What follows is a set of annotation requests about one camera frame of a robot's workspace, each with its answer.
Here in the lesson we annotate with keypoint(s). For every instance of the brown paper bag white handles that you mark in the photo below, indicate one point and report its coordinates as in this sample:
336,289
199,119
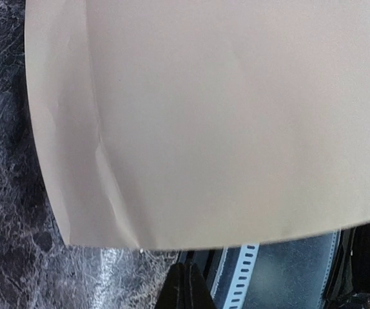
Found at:
199,124

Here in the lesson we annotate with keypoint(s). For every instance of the white slotted cable duct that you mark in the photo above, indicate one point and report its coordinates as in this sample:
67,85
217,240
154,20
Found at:
241,277

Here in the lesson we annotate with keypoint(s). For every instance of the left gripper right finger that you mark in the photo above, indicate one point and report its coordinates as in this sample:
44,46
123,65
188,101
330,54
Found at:
196,293

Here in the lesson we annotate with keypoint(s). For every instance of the black front table rail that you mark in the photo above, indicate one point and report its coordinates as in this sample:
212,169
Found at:
208,262

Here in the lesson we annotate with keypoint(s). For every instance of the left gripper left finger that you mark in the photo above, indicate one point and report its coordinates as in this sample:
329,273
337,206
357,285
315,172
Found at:
172,295

